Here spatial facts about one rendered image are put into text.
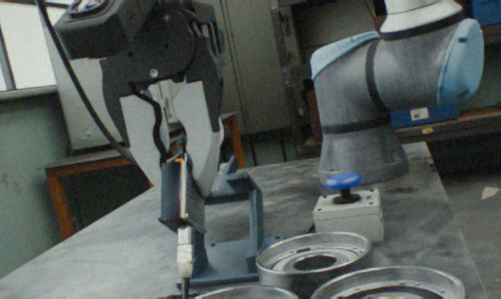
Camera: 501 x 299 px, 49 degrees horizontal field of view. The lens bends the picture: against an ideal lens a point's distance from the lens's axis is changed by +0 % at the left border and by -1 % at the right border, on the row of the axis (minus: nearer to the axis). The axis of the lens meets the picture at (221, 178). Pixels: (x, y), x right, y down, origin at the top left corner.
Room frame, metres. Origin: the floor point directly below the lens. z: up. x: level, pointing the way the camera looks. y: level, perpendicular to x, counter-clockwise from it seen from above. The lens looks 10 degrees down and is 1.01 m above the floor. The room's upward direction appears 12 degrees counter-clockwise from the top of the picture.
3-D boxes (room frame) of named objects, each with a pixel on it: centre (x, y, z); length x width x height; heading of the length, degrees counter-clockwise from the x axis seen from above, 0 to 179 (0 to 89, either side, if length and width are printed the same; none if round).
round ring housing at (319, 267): (0.48, -0.07, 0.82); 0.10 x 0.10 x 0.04
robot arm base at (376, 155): (0.93, -0.24, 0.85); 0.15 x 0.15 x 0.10
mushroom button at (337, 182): (0.62, -0.14, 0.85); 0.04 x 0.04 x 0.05
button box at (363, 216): (0.62, -0.14, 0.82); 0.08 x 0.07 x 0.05; 162
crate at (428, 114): (3.83, -1.44, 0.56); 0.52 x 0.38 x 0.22; 69
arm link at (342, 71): (0.93, -0.25, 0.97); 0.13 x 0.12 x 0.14; 47
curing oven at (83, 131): (3.02, 0.33, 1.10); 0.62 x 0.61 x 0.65; 162
